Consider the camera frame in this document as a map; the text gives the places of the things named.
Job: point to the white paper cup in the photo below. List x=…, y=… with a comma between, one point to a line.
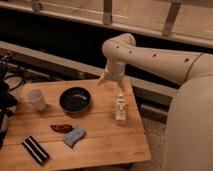
x=36, y=98

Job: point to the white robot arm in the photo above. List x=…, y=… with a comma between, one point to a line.
x=189, y=130

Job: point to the black white striped block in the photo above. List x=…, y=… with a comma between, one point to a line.
x=37, y=152

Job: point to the dark ceramic bowl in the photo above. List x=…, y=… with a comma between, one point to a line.
x=75, y=99

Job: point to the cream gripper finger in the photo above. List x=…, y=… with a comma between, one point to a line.
x=121, y=85
x=102, y=79

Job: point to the red chili pepper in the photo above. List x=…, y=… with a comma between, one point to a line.
x=64, y=128

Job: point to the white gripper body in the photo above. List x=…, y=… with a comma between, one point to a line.
x=114, y=71

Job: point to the white plastic bottle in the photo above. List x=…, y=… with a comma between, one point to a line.
x=121, y=112

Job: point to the metal window railing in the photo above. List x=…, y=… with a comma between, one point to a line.
x=188, y=21

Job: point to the black equipment with cables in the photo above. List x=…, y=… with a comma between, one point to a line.
x=6, y=99

